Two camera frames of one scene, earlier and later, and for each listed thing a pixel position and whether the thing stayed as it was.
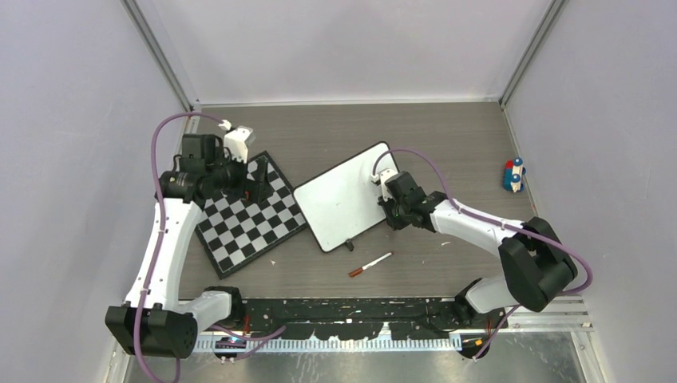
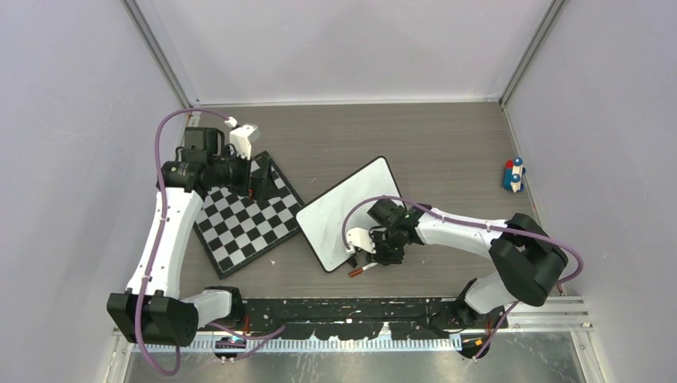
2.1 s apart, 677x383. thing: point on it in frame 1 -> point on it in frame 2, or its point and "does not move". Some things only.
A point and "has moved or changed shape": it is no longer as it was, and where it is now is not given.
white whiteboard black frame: [342, 202] has moved or changed shape
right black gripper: [386, 203] -> [381, 255]
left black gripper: [255, 190] does not move
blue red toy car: [512, 177] does not move
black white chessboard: [234, 232] does not move
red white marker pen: [354, 272] does not move
